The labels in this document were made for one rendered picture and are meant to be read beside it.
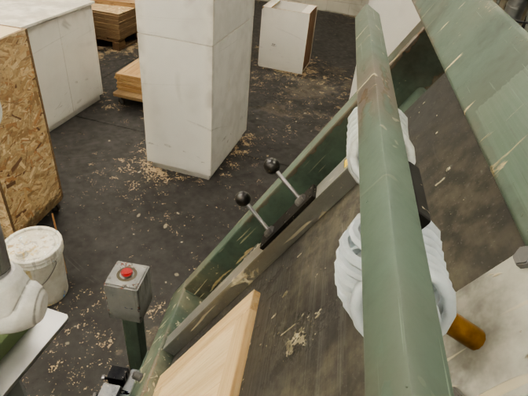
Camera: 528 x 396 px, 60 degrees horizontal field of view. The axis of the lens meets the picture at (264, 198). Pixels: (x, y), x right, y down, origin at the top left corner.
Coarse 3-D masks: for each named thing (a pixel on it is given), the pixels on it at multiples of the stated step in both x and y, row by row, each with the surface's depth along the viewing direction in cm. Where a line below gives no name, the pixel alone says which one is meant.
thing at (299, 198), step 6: (264, 162) 103; (270, 162) 101; (276, 162) 102; (264, 168) 103; (270, 168) 101; (276, 168) 102; (282, 180) 102; (288, 186) 102; (294, 192) 101; (300, 198) 100
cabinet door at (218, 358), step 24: (240, 312) 103; (216, 336) 108; (240, 336) 95; (192, 360) 114; (216, 360) 100; (240, 360) 90; (168, 384) 121; (192, 384) 104; (216, 384) 92; (240, 384) 86
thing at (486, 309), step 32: (416, 192) 23; (352, 224) 27; (352, 256) 26; (512, 256) 32; (480, 288) 34; (512, 288) 32; (480, 320) 32; (512, 320) 30; (448, 352) 33; (480, 352) 31; (512, 352) 29; (480, 384) 29; (512, 384) 28
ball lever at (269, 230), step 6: (240, 192) 109; (246, 192) 109; (240, 198) 108; (246, 198) 108; (240, 204) 109; (246, 204) 109; (252, 210) 109; (258, 216) 108; (264, 222) 108; (264, 228) 108; (270, 228) 107; (264, 234) 108
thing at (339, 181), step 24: (336, 168) 97; (336, 192) 96; (312, 216) 100; (288, 240) 105; (240, 264) 117; (264, 264) 110; (216, 288) 124; (240, 288) 117; (192, 312) 132; (216, 312) 123; (168, 336) 140; (192, 336) 131
